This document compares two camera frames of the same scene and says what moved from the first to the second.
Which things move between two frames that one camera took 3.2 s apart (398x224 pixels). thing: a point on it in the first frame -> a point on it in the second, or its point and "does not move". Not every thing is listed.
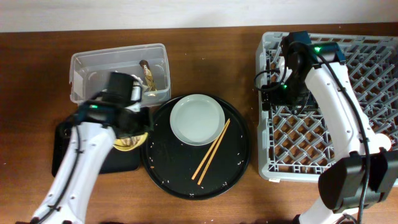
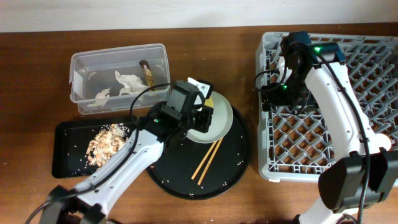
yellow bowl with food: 124,144 -> 209,102
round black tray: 198,173 does not move
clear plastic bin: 90,71 does not move
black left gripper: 147,114 -> 206,112
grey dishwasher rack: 296,145 does not move
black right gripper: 275,96 does not move
